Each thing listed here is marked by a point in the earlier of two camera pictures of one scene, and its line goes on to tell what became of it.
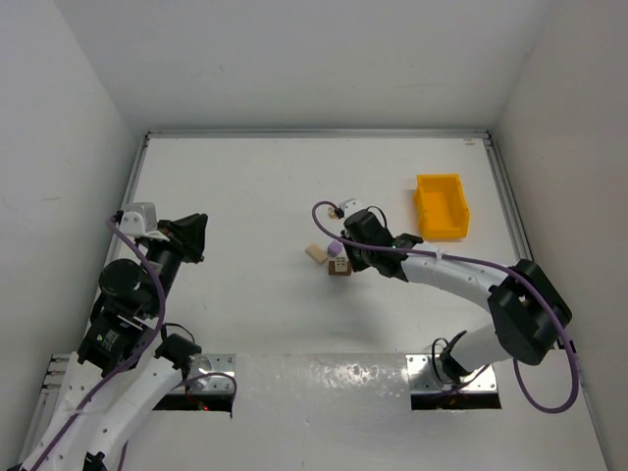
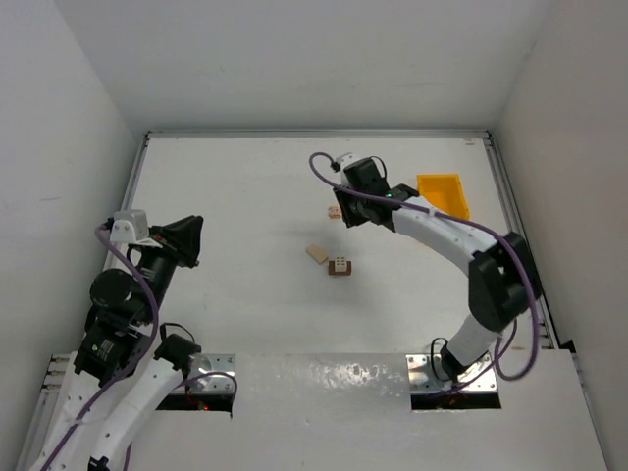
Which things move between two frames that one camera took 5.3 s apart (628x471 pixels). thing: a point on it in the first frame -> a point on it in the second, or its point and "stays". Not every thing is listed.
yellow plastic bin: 443,207 stays
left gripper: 178,239 stays
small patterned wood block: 332,214 stays
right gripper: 350,228 -> 350,212
